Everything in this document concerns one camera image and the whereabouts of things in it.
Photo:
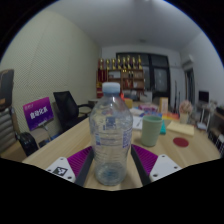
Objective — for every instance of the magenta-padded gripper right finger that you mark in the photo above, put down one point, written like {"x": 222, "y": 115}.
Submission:
{"x": 146, "y": 160}

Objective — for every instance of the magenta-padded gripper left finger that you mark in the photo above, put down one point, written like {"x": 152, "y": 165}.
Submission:
{"x": 80, "y": 161}

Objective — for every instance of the clear plastic water bottle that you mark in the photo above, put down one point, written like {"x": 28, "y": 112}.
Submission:
{"x": 110, "y": 133}

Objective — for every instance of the pale green cup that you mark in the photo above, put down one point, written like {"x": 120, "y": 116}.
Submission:
{"x": 151, "y": 131}

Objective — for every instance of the teal book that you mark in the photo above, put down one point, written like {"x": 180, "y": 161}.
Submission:
{"x": 163, "y": 127}

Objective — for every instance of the white paper booklet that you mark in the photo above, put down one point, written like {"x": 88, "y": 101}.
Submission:
{"x": 137, "y": 122}

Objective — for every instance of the flat round red coaster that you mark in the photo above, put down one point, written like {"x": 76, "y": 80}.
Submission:
{"x": 181, "y": 142}

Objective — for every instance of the tan paper envelope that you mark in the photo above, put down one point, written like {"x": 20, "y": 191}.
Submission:
{"x": 180, "y": 128}

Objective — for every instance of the orange book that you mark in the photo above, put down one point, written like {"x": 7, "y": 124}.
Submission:
{"x": 170, "y": 116}

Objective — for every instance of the pink box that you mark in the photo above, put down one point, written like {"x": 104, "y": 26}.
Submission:
{"x": 148, "y": 108}

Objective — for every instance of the black office chair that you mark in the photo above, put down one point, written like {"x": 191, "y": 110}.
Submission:
{"x": 66, "y": 108}

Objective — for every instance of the small black suitcase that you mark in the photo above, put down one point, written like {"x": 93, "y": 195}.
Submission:
{"x": 27, "y": 143}

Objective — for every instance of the tan standing card box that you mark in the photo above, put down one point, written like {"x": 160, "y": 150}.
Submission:
{"x": 163, "y": 105}

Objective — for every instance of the yellow gift box red ribbon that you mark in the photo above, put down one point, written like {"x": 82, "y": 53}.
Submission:
{"x": 129, "y": 102}

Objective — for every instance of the purple sign board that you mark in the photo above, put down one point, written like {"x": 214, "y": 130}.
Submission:
{"x": 37, "y": 113}

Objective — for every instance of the brown cardboard box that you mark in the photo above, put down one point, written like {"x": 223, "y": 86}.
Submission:
{"x": 13, "y": 152}

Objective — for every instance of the silver ribbed suitcase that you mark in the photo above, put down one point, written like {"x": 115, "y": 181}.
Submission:
{"x": 6, "y": 128}

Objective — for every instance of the wooden shelf unit with trophies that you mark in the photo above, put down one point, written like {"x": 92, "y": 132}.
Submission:
{"x": 130, "y": 78}

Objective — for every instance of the black-framed glass door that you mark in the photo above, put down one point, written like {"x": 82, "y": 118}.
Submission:
{"x": 160, "y": 76}

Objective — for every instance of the black computer monitor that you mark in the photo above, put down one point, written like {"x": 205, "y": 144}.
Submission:
{"x": 203, "y": 96}

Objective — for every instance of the dark grey bag tan trim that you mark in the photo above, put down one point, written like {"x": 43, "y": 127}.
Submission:
{"x": 6, "y": 88}

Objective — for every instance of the white wall air conditioner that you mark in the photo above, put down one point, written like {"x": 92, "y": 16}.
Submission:
{"x": 187, "y": 61}

